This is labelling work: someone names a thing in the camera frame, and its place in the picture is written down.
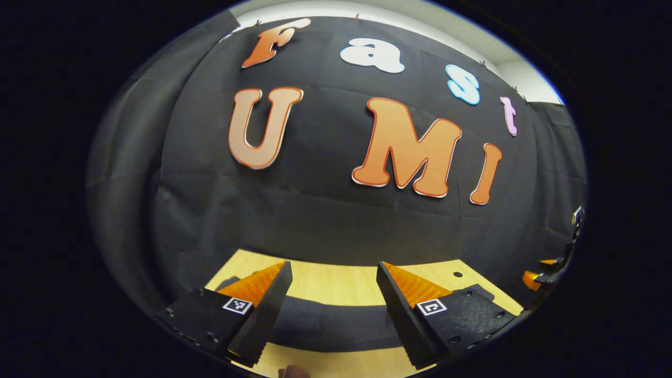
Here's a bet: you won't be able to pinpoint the black backdrop cloth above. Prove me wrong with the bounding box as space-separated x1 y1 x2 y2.
87 10 587 310

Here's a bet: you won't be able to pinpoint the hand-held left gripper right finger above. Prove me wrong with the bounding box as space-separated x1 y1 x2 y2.
375 261 521 370

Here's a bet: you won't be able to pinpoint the dark grey jeans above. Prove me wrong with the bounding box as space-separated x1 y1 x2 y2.
215 277 407 353

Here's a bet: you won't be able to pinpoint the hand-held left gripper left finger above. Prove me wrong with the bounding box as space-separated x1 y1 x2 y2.
155 260 293 369

